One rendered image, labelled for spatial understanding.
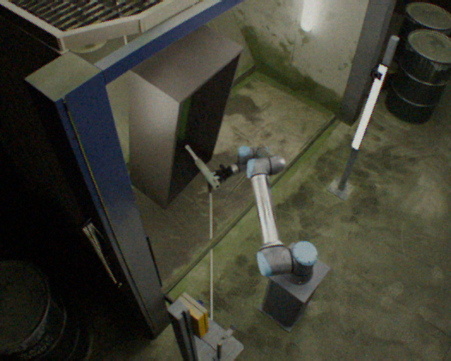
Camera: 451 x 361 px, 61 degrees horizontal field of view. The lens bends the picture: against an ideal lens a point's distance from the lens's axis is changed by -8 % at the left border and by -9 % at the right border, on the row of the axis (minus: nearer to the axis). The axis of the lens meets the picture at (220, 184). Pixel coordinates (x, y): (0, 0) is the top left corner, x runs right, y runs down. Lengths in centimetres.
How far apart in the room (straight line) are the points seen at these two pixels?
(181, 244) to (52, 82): 236
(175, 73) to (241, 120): 213
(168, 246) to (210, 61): 167
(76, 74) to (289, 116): 333
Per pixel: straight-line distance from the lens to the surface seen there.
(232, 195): 367
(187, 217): 355
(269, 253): 242
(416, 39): 458
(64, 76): 130
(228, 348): 231
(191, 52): 238
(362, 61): 404
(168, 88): 216
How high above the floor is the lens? 303
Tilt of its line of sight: 53 degrees down
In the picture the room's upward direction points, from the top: 1 degrees clockwise
